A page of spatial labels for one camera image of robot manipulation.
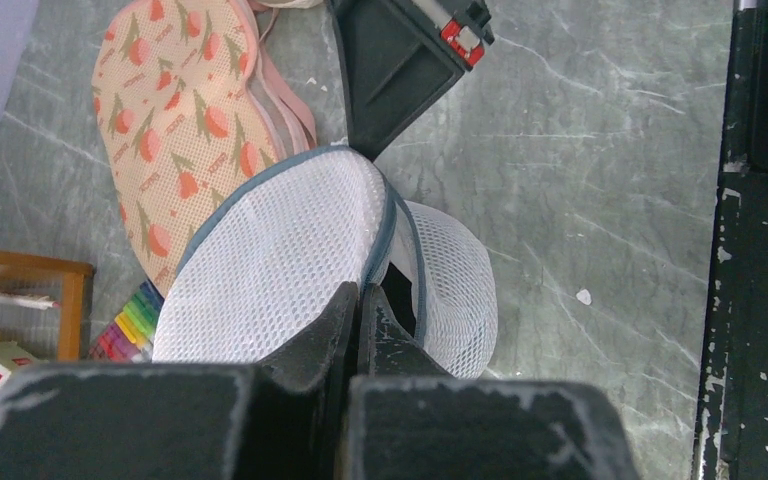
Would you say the orange wooden shelf rack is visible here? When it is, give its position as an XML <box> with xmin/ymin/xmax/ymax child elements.
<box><xmin>0</xmin><ymin>250</ymin><xmax>95</xmax><ymax>361</ymax></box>

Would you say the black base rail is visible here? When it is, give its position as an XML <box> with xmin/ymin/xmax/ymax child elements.
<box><xmin>692</xmin><ymin>1</ymin><xmax>768</xmax><ymax>479</ymax></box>

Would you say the pack of coloured markers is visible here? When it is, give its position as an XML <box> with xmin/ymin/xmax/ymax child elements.
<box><xmin>88</xmin><ymin>280</ymin><xmax>164</xmax><ymax>363</ymax></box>

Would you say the white mesh laundry bag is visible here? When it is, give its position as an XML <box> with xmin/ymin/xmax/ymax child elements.
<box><xmin>152</xmin><ymin>146</ymin><xmax>498</xmax><ymax>378</ymax></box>

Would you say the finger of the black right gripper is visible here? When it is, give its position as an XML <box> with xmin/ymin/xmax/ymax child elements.
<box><xmin>327</xmin><ymin>0</ymin><xmax>495</xmax><ymax>160</ymax></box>

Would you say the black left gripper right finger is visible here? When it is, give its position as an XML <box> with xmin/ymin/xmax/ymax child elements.
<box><xmin>337</xmin><ymin>287</ymin><xmax>638</xmax><ymax>479</ymax></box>

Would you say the peach patterned laundry bag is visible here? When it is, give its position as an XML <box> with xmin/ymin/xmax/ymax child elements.
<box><xmin>91</xmin><ymin>0</ymin><xmax>316</xmax><ymax>294</ymax></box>

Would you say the cream round laundry bag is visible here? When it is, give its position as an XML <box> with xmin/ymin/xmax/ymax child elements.
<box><xmin>248</xmin><ymin>0</ymin><xmax>323</xmax><ymax>10</ymax></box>

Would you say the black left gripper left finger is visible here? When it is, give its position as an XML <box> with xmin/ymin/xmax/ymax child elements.
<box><xmin>0</xmin><ymin>283</ymin><xmax>359</xmax><ymax>479</ymax></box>

